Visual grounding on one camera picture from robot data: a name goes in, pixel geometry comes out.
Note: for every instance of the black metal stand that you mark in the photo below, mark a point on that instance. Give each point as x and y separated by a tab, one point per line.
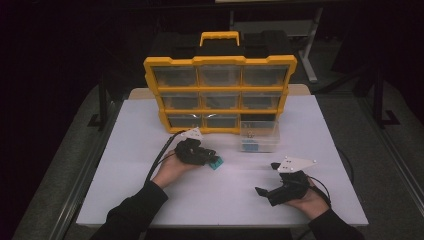
378	100
102	103

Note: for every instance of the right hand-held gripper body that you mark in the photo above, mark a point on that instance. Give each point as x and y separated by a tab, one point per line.
293	186

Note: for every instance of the person's left hand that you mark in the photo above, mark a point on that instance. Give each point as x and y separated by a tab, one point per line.
170	171

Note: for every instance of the white metal desk frame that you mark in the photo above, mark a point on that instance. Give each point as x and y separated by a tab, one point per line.
310	50

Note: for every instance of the clear plastic drawer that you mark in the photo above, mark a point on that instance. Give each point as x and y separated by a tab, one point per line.
266	140

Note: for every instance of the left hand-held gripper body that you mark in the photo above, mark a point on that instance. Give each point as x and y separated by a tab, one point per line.
191	153

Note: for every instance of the yellow black organizer cabinet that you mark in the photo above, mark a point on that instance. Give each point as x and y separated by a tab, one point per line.
220	89

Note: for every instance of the aluminium floor rail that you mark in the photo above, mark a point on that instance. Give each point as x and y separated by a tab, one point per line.
393	150
83	173

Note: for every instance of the grid of clear cabinet drawers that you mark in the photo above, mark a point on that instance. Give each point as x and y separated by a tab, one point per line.
180	76

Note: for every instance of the person's right hand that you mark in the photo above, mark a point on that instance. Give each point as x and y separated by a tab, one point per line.
313	205

